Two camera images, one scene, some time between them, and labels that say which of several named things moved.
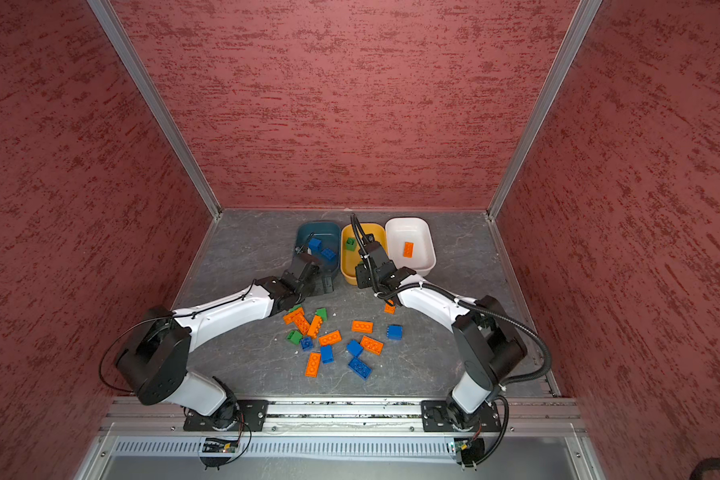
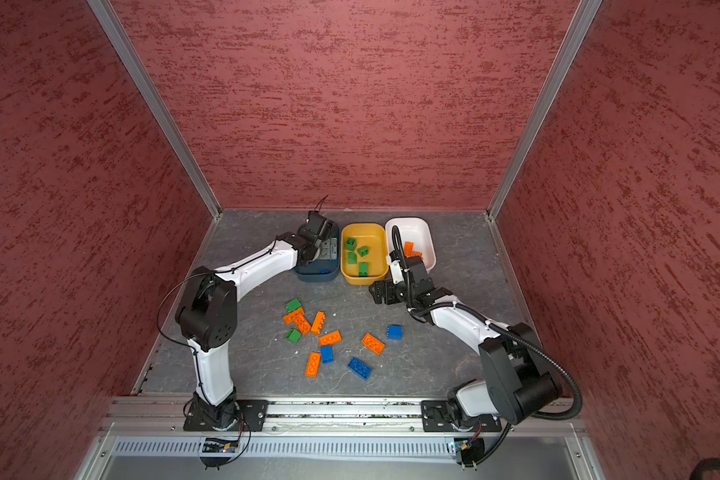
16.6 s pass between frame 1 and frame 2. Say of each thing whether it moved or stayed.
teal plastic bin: stayed
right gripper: moved
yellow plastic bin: stayed
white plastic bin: stayed
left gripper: moved
